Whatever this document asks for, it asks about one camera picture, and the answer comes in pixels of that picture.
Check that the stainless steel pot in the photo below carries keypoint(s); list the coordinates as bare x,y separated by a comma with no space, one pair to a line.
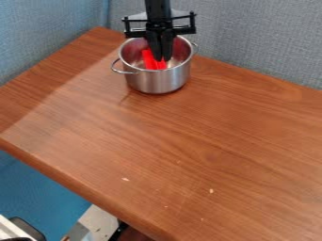
154,81

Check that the white table leg bracket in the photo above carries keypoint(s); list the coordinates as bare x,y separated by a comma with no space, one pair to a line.
95,226

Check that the black and white chair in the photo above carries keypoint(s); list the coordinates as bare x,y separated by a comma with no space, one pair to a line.
15,229

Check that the red star-shaped bar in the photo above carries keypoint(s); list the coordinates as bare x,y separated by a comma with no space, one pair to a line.
151,63

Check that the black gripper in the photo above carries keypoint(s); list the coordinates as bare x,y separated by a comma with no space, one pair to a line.
159,20

